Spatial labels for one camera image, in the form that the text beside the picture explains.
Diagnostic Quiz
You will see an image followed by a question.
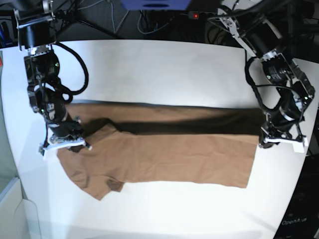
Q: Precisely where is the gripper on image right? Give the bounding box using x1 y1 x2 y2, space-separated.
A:
258 121 308 149

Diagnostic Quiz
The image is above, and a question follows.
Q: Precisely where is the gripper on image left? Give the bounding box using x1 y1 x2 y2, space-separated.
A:
42 116 93 152

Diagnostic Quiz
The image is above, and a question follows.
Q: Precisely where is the brown T-shirt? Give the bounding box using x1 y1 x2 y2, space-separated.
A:
57 103 265 200

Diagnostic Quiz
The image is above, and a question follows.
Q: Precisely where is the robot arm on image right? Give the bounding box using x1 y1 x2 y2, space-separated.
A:
207 0 316 153

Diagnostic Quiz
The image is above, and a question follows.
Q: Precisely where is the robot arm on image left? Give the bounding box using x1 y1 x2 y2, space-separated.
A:
10 0 92 155

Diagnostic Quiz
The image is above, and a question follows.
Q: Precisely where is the black OpenArm base box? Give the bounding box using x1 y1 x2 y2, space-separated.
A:
274 154 319 239

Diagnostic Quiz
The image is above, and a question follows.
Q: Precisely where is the white bin at left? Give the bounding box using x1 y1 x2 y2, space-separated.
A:
0 177 42 239

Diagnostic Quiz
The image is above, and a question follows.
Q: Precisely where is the black tripod stand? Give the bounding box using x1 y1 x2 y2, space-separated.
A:
54 0 124 41

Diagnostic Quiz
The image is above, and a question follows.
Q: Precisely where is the black power strip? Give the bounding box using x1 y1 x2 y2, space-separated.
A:
187 11 215 20

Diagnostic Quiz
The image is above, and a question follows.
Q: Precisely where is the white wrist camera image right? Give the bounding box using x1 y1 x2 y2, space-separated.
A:
293 142 309 153

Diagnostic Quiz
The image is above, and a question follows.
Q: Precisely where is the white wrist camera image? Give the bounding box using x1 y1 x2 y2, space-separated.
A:
38 145 50 161
293 142 309 153

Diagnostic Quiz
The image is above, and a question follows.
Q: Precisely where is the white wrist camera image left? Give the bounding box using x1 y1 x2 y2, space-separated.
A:
38 145 50 161

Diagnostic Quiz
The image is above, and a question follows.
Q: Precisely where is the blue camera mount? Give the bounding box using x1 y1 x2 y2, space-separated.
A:
121 0 191 10

